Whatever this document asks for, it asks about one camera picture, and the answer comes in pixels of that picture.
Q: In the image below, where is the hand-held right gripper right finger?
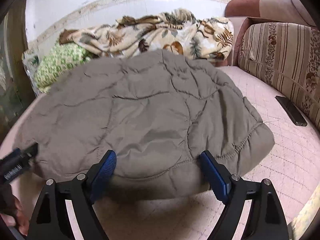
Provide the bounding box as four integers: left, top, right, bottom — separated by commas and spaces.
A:
199, 150, 289, 240

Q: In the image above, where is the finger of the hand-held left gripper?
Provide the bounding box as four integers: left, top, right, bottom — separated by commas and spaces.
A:
24, 142, 39, 164

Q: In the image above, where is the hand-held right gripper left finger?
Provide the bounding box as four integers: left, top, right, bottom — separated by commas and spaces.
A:
26, 149, 117, 240

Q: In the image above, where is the grey padded jacket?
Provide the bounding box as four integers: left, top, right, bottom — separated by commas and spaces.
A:
12, 49, 275, 202

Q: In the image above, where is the person's left hand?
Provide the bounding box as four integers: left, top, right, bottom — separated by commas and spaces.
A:
0, 195, 30, 236

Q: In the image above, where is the floral patterned cloth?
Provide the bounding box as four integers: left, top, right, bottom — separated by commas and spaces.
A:
22, 50, 42, 80

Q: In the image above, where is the green checkered pillow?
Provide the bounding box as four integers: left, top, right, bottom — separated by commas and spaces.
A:
34, 42, 92, 94

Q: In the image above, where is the yellow floral cloth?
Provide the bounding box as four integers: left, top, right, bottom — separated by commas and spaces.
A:
290, 191, 320, 238

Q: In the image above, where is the wooden door with glass panel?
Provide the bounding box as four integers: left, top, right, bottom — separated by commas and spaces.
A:
0, 0, 35, 130

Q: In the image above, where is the black smartphone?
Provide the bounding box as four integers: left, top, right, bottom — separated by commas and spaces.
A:
275, 95, 307, 127

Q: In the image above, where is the striped floral sofa cushion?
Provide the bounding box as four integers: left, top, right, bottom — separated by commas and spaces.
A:
237, 22, 320, 130

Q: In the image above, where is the leaf print fleece blanket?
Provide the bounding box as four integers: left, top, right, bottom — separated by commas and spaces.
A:
59, 8, 235, 62

